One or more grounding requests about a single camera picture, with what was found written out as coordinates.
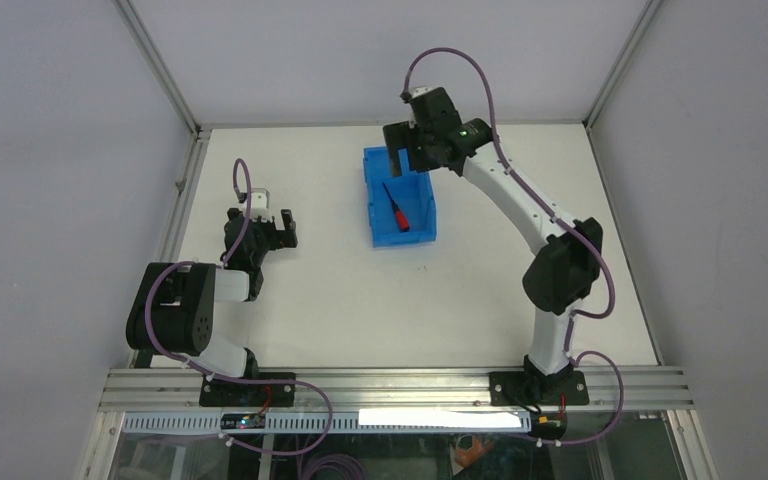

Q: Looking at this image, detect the orange object under table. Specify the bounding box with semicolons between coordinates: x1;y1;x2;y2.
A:
452;434;495;469

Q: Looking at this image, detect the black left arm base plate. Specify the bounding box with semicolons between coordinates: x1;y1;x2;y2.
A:
198;371;296;409

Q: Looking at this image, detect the red handled screwdriver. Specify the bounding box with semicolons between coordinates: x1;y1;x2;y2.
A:
382;182;410;233

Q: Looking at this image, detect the blue plastic bin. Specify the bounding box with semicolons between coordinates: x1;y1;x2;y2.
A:
362;146;437;248

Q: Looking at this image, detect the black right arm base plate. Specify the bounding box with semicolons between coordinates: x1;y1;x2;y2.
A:
488;370;590;407

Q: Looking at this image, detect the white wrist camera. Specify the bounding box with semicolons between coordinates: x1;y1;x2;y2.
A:
238;188;274;223
399;86;432;128

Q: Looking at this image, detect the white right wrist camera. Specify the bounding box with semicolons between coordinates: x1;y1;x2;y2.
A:
399;86;432;128

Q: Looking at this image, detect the aluminium mounting rail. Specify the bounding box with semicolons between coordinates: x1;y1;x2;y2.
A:
98;366;695;412

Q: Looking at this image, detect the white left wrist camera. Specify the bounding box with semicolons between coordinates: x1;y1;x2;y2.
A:
238;188;274;223

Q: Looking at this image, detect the white slotted cable duct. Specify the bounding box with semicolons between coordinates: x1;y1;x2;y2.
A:
123;408;531;436

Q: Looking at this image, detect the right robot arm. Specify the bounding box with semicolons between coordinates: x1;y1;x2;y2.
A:
383;87;603;405

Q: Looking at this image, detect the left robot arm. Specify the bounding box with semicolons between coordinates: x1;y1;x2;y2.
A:
125;208;298;406

